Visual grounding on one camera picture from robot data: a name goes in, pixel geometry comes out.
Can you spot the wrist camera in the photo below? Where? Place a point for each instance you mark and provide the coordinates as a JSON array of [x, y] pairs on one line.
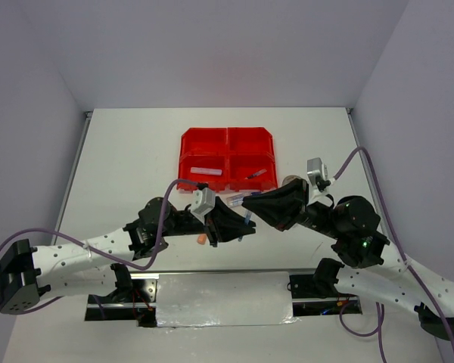
[[317, 175], [204, 200]]

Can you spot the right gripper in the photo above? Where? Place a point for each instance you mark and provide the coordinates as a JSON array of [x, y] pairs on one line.
[[279, 207]]

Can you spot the silver foil sheet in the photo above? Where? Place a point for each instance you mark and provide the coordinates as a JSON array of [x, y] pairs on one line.
[[224, 300]]

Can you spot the black mounting rail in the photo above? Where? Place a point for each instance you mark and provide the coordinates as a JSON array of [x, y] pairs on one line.
[[140, 307]]

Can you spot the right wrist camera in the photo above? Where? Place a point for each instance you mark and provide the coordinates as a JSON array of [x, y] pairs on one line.
[[317, 175]]

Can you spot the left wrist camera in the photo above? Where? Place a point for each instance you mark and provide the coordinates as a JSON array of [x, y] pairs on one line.
[[204, 200]]

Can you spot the large clear tape roll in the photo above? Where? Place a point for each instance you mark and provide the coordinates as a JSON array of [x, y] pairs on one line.
[[289, 179]]

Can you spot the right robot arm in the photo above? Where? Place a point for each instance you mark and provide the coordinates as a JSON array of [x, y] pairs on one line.
[[367, 263]]

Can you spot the red four-compartment bin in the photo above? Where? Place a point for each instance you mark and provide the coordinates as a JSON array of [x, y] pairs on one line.
[[237, 151]]

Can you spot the orange highlighter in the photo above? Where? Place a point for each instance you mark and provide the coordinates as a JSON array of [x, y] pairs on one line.
[[202, 239]]

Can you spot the blue glue bottle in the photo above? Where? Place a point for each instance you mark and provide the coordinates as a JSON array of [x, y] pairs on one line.
[[236, 200]]

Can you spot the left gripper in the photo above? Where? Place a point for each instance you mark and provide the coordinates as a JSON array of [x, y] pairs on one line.
[[224, 224]]

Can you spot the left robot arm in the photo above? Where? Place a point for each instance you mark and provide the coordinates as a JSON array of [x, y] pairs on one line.
[[34, 277]]

